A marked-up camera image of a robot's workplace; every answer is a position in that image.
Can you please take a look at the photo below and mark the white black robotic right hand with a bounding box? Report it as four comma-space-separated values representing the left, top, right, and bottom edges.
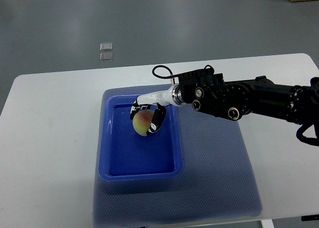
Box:
130, 86, 180, 136

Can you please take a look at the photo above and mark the yellow-pink peach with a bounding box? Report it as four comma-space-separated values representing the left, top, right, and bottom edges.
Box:
133, 110, 158, 136

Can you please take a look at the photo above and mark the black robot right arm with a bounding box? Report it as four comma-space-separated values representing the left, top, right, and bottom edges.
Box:
168, 65, 319, 146

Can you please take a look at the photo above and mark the lower metal floor plate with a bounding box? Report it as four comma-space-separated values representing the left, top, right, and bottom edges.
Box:
100, 52, 113, 62

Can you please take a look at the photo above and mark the metal floor plate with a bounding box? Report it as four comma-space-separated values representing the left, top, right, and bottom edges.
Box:
100, 52, 113, 62
100, 42, 113, 51

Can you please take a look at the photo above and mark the upper metal floor plate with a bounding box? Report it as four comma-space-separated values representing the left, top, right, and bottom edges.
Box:
100, 42, 113, 51

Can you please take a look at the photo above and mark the blue plastic tray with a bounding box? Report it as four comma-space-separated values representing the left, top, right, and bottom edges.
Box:
98, 95, 183, 182

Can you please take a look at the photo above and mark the blue-grey textured mat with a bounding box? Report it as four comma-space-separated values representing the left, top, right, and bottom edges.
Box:
93, 85, 262, 228

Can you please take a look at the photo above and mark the white table leg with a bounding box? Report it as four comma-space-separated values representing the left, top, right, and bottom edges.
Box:
260, 219, 274, 228

